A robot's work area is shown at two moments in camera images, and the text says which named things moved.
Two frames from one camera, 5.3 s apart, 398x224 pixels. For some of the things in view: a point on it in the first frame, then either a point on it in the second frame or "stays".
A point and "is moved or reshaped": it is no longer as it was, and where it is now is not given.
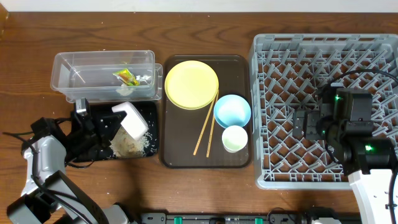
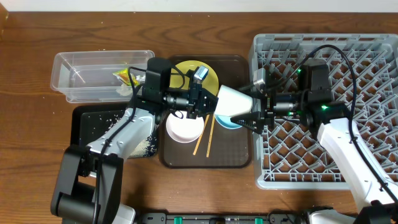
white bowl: [134, 122] is moved or reshaped
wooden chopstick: [195, 150] stays
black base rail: [245, 218] stays
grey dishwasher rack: [289, 73] stays
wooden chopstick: [211, 128] stays
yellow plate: [191, 84] stays
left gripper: [91, 132] → [197, 94]
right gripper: [311, 118] → [267, 107]
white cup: [234, 139] → [231, 102]
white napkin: [125, 89] stays
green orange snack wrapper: [126, 77] stays
